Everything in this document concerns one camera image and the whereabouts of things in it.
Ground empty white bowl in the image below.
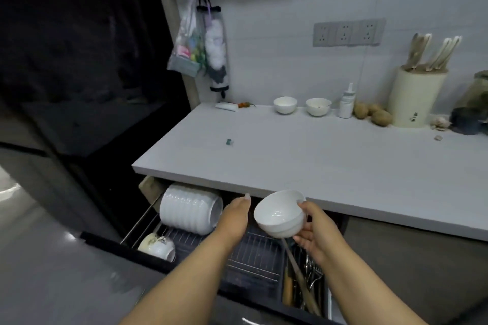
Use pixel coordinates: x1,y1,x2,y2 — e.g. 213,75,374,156
273,96,298,115

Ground black drawer front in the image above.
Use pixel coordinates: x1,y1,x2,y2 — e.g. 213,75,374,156
79,231,344,325

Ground person's right forearm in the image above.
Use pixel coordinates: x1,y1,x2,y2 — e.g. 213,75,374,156
319,242,428,325

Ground long wooden chopsticks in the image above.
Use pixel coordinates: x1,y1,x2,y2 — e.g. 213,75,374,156
280,239,322,316

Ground stack of white dishes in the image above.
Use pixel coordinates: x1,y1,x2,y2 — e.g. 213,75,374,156
159,183,224,236

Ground black refrigerator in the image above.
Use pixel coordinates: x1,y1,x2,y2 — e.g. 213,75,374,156
0,0,191,241

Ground cream handled knife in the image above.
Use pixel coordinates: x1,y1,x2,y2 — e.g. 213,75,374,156
415,33,433,70
435,35,463,71
404,33,421,70
426,38,453,71

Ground person's right hand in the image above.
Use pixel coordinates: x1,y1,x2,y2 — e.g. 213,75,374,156
292,201,346,265

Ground hanging plastic bag dispenser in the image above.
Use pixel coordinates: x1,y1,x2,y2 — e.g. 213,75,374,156
195,0,230,99

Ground white bowl with scraps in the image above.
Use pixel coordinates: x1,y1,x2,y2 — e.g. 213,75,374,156
305,97,332,117

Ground white printed mug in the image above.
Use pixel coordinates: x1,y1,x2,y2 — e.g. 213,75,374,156
138,232,177,263

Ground metal wire dish rack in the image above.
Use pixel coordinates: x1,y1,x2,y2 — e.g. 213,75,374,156
121,181,329,318

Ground hanging clear plastic bag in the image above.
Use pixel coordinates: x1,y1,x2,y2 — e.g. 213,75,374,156
166,0,203,78

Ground garlic bulb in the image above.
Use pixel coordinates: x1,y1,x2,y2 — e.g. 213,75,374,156
430,116,453,131

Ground person's left hand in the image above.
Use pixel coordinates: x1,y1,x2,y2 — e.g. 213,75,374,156
215,193,252,249

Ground bunch of metal spoons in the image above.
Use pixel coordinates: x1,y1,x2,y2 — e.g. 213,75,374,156
304,254,325,293

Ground glass jar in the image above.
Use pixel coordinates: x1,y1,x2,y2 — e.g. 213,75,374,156
457,70,488,123

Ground dark blue container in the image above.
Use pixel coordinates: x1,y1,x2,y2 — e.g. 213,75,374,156
449,107,485,135

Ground cream round knife block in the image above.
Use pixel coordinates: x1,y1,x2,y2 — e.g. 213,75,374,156
387,65,449,129

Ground plain white bowl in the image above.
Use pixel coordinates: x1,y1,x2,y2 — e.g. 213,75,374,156
253,189,307,239

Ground grey wall socket strip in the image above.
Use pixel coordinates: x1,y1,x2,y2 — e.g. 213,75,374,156
313,18,387,47

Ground person's left forearm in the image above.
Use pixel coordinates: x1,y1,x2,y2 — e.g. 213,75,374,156
121,233,234,325

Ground white squeeze bottle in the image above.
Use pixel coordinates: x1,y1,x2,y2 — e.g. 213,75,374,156
338,83,357,119

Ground beige cloth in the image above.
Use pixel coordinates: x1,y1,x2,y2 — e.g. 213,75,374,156
138,175,165,204

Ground wooden handled utensil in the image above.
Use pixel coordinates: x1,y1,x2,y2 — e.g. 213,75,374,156
282,267,294,307

